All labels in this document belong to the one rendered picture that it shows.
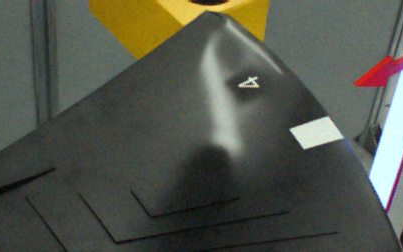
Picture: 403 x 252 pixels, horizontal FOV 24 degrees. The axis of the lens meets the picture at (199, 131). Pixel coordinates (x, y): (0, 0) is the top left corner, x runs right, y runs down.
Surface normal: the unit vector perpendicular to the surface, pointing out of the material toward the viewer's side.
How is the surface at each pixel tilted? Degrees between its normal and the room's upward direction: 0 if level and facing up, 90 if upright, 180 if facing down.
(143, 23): 90
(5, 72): 90
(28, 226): 7
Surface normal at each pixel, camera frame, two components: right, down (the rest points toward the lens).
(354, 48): 0.58, 0.60
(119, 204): 0.19, -0.73
